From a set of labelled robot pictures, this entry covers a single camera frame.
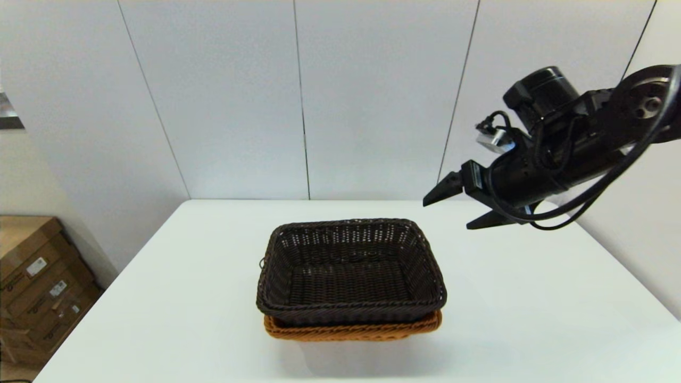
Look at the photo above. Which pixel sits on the dark brown wicker basket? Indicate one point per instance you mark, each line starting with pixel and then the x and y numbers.
pixel 346 276

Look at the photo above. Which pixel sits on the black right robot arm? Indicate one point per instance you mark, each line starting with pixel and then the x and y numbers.
pixel 646 103

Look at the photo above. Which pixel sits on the dark grey wall fixture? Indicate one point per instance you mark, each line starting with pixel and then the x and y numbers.
pixel 8 117

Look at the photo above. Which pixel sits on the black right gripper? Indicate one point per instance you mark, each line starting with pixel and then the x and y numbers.
pixel 532 170

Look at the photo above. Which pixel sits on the brown cardboard box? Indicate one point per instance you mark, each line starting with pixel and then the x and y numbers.
pixel 24 239
pixel 37 332
pixel 32 300

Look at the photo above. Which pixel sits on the orange wicker basket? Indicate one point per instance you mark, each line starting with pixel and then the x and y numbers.
pixel 346 333

